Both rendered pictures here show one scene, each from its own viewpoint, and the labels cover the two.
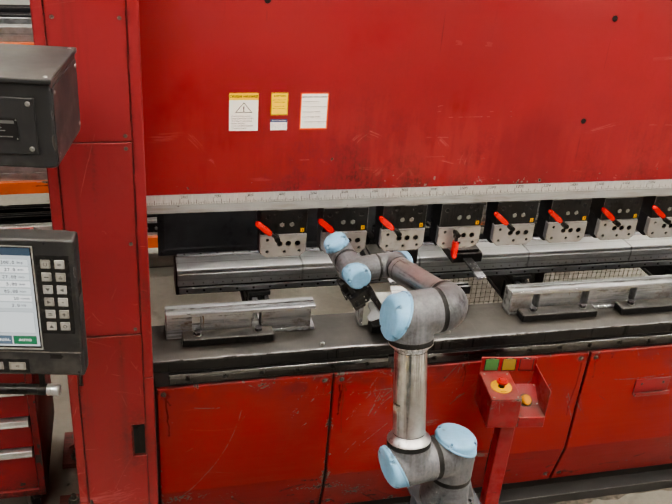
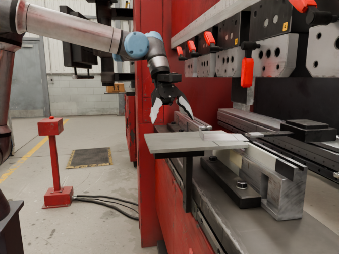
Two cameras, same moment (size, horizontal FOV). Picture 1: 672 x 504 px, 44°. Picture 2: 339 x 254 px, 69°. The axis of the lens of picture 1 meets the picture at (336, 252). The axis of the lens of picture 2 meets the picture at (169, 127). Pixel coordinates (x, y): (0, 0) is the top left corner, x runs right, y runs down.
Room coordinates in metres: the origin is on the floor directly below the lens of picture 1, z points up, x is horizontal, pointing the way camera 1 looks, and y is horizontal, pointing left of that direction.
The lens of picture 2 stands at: (2.35, -0.96, 1.18)
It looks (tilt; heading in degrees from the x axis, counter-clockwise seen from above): 12 degrees down; 95
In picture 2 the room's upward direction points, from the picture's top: straight up
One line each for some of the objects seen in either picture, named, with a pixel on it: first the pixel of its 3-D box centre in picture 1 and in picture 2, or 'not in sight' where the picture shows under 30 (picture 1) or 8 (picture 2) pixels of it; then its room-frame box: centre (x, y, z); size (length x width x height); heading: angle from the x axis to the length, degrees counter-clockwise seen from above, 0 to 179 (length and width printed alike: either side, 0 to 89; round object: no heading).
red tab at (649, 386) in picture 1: (652, 386); not in sight; (2.62, -1.26, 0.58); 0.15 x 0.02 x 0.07; 106
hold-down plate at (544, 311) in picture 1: (557, 312); not in sight; (2.60, -0.83, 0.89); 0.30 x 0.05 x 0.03; 106
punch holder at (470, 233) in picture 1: (456, 220); (283, 37); (2.54, -0.40, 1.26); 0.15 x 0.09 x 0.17; 106
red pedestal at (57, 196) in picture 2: not in sight; (54, 161); (1.12, 1.10, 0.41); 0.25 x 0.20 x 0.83; 16
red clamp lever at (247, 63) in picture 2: (454, 243); (249, 65); (2.48, -0.39, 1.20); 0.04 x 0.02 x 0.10; 16
